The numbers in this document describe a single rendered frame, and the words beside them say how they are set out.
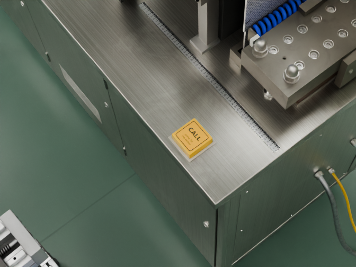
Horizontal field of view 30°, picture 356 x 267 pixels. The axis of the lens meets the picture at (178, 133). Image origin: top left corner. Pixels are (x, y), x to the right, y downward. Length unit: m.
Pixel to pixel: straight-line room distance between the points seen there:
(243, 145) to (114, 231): 1.00
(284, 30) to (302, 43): 0.05
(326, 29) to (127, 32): 0.51
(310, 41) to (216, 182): 0.39
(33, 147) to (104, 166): 0.29
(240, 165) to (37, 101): 1.34
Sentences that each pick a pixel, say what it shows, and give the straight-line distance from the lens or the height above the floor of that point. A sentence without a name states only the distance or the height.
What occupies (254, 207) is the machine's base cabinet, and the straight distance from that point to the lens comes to 1.83.
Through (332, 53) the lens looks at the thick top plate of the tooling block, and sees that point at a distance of 1.56.
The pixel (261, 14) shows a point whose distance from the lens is 1.58.
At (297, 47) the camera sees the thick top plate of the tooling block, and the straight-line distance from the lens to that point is 1.56.
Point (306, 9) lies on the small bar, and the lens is 1.60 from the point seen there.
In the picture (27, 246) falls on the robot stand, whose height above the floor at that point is 0.77.
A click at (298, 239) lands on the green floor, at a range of 2.45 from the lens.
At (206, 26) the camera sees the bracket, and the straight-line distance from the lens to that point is 1.62.
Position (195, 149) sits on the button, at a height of 0.92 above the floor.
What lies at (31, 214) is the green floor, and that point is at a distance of 2.54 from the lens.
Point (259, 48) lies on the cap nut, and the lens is 1.51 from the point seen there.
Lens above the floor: 2.34
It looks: 65 degrees down
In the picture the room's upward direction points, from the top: 6 degrees counter-clockwise
